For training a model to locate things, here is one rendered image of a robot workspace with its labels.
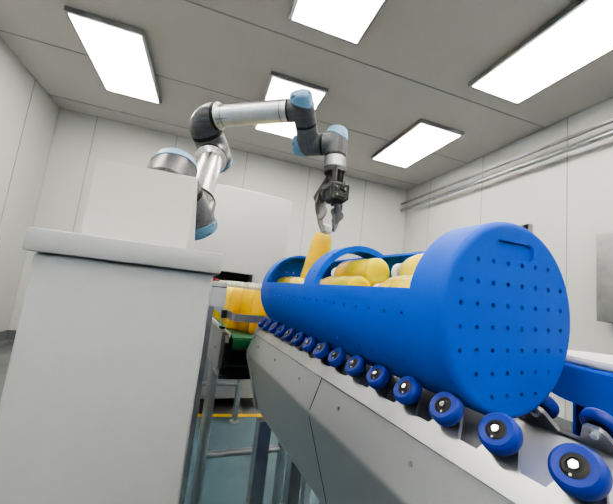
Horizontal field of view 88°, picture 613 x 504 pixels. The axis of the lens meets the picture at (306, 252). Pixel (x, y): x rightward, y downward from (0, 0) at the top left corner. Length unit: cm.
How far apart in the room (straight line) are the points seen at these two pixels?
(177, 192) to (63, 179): 524
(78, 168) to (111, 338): 534
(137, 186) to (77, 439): 47
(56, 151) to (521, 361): 601
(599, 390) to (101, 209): 94
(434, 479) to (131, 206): 68
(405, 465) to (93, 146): 583
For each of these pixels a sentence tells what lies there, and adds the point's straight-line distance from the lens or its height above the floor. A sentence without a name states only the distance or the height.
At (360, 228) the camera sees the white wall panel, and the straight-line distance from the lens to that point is 616.
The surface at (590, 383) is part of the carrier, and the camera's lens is 73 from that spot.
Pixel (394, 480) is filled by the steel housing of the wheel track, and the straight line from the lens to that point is 56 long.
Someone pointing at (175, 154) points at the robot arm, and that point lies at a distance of 93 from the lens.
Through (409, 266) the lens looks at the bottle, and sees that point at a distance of 66.
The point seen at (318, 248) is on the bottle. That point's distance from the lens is 107.
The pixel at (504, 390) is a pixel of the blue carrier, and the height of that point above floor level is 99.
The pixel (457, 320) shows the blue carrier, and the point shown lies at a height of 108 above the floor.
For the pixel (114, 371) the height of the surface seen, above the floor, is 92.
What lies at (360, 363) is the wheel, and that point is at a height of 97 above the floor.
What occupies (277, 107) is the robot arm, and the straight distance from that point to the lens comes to 115.
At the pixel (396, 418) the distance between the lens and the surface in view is 56.
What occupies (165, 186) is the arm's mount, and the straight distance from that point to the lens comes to 74.
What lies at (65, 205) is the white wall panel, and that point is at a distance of 585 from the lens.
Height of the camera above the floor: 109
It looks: 7 degrees up
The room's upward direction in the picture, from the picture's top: 7 degrees clockwise
